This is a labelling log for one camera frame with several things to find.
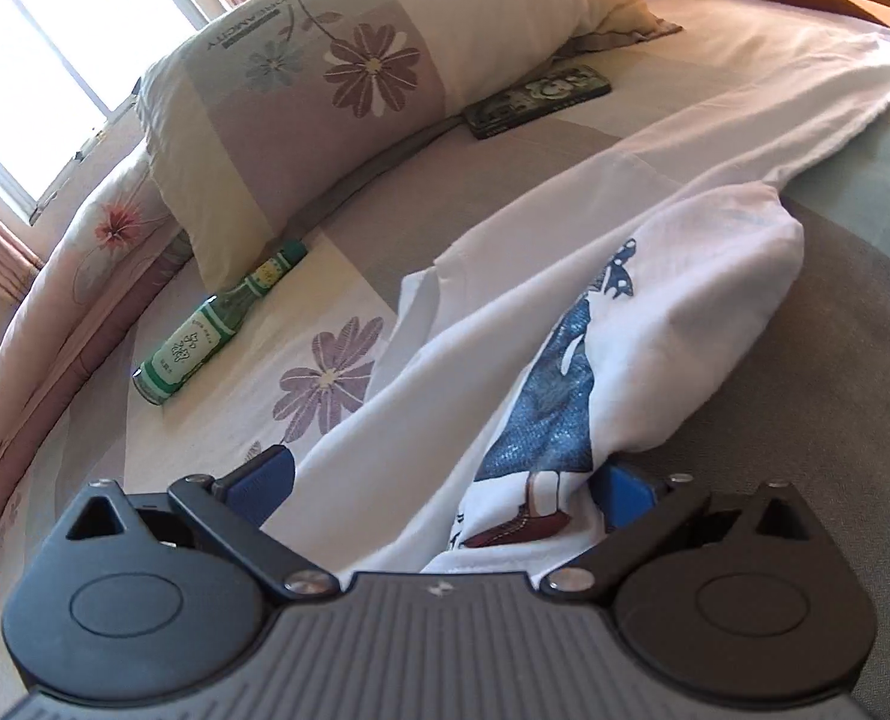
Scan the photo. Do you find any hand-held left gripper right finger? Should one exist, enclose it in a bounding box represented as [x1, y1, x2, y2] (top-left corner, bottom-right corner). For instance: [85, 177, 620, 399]
[538, 461, 825, 605]

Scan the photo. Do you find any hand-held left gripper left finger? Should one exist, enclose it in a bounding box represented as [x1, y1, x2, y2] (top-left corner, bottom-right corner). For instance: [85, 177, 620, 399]
[61, 444, 338, 602]

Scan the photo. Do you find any white printed t-shirt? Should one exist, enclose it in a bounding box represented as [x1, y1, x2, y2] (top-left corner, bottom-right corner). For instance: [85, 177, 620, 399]
[295, 22, 890, 578]

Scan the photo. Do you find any green glass bottle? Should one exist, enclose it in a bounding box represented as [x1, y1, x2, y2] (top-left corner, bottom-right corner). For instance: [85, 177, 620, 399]
[131, 238, 309, 406]

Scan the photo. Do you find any folded pink floral quilt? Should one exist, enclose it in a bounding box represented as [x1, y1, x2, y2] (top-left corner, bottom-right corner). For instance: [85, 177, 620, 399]
[0, 142, 191, 548]

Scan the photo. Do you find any floral patchwork pillow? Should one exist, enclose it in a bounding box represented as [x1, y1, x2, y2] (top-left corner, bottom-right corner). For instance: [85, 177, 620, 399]
[133, 0, 682, 282]

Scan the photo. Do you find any window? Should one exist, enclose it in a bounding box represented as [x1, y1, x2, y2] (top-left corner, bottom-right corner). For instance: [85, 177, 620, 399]
[0, 0, 213, 226]

